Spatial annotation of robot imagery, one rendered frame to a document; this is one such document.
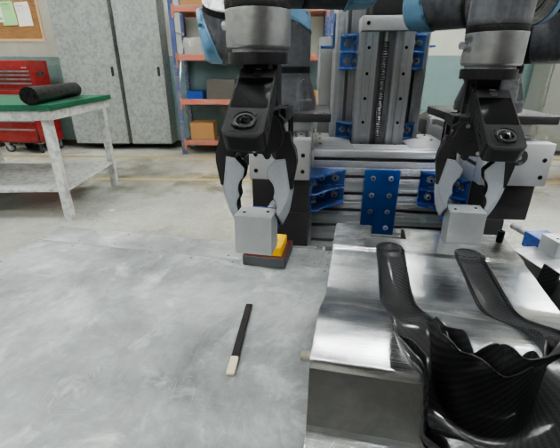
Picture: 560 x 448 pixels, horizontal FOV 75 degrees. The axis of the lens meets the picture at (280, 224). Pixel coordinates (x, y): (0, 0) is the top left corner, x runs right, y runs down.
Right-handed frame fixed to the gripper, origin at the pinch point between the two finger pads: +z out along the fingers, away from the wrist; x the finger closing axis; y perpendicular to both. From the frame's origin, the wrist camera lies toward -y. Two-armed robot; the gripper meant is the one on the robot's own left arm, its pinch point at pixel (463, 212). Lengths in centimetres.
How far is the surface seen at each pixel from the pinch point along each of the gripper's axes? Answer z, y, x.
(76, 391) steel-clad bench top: 13, -31, 45
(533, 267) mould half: 8.3, 0.0, -11.6
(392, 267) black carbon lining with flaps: 5.2, -10.2, 10.6
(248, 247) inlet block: 1.8, -14.9, 29.8
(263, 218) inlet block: -2.5, -14.8, 27.6
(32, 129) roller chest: 59, 387, 463
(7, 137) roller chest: 71, 385, 507
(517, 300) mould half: 4.9, -15.7, -3.1
